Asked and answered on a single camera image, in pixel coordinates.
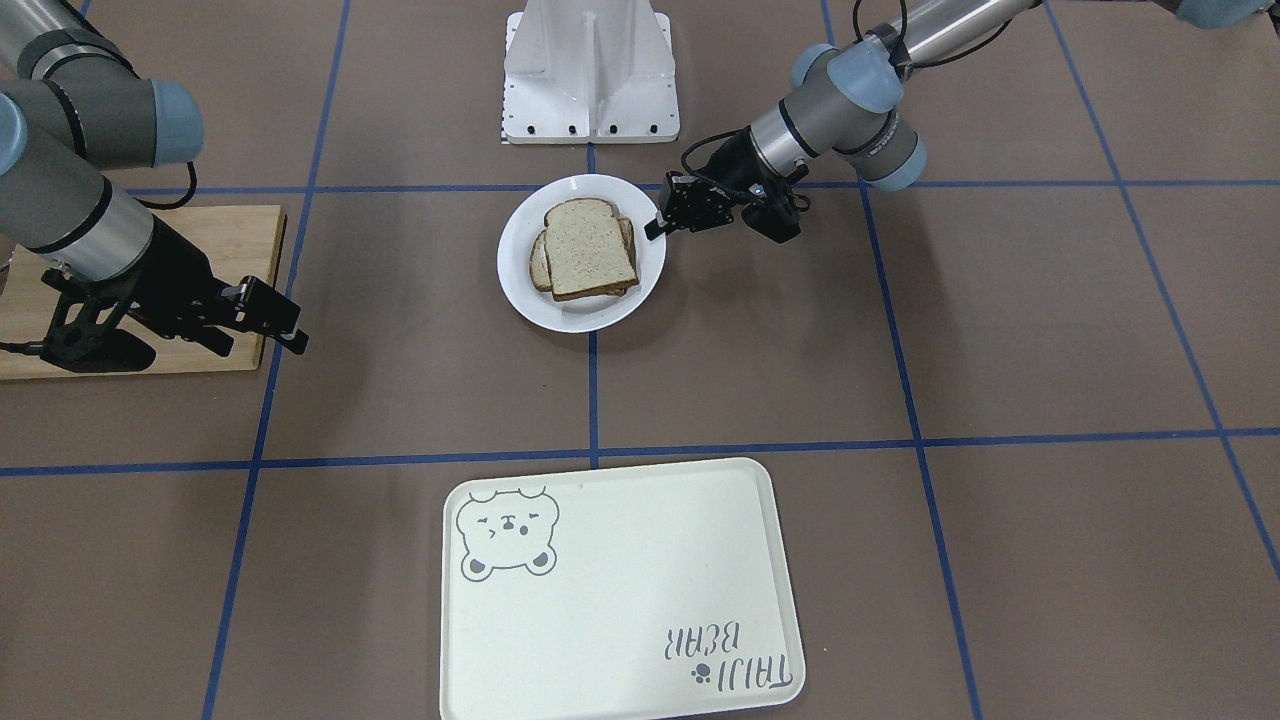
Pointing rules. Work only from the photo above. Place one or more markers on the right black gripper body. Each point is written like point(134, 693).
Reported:
point(170, 272)

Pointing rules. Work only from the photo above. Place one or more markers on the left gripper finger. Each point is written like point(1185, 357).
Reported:
point(679, 207)

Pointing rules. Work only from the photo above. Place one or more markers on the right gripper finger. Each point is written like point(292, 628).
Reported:
point(262, 310)

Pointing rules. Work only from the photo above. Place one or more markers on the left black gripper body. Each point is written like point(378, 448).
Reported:
point(731, 163)

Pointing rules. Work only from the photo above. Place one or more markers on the bread slice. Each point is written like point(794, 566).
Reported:
point(540, 268)
point(590, 250)

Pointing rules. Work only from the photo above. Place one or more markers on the white round plate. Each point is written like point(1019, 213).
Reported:
point(514, 255)

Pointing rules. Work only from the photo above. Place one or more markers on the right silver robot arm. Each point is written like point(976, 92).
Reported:
point(74, 110)

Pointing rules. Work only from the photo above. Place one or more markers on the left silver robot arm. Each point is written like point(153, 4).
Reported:
point(843, 101)

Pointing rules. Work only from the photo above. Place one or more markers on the bread slice on plate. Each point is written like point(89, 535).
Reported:
point(540, 268)

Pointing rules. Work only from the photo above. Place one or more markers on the cream bear tray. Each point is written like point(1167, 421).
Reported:
point(626, 593)

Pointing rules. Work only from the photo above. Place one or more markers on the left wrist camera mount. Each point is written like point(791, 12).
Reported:
point(774, 209)

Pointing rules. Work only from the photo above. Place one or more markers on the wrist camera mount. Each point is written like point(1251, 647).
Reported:
point(774, 209)
point(84, 334)

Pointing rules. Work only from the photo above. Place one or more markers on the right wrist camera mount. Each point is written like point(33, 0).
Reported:
point(84, 334)

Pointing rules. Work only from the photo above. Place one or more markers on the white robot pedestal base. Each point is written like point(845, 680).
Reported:
point(589, 72)

